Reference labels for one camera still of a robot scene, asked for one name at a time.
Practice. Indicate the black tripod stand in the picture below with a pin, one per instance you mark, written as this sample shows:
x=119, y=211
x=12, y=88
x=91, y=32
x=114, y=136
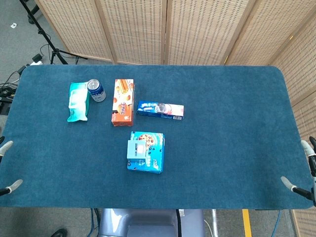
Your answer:
x=42, y=32

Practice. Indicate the black shoe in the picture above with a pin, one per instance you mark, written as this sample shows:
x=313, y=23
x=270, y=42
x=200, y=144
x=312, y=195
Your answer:
x=59, y=233

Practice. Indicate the blue table mat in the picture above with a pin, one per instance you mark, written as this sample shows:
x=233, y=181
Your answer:
x=222, y=138

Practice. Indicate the bamboo folding screen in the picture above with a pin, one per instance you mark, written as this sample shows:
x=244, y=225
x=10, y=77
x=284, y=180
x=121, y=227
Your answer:
x=197, y=29

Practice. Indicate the teal wet wipes pack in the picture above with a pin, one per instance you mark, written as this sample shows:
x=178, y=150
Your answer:
x=77, y=103

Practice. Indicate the white power strip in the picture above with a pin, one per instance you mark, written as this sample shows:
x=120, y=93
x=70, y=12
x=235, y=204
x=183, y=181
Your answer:
x=37, y=59

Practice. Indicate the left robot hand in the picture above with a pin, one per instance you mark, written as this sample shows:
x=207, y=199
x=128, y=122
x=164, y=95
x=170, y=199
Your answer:
x=7, y=146

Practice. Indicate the orange biscuit box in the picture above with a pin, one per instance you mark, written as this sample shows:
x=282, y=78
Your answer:
x=123, y=102

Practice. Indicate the blue Oreo box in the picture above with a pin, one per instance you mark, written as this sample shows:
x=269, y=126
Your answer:
x=160, y=109

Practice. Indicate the yellow floor tape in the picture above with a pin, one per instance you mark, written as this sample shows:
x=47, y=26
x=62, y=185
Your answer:
x=247, y=223

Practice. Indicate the blue drink can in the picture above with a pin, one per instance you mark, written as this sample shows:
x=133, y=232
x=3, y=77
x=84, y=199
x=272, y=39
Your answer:
x=96, y=91

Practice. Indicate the blue chocolate chip cookie box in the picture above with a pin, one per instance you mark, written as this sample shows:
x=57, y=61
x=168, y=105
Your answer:
x=154, y=158

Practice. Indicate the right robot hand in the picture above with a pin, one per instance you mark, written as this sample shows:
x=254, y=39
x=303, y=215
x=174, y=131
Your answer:
x=306, y=148

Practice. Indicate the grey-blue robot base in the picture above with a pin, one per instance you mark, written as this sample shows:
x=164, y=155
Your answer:
x=148, y=223

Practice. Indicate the small light blue box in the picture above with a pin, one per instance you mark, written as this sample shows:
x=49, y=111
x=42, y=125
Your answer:
x=136, y=149

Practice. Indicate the metal table leg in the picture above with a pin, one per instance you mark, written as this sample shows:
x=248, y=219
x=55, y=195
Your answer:
x=214, y=223

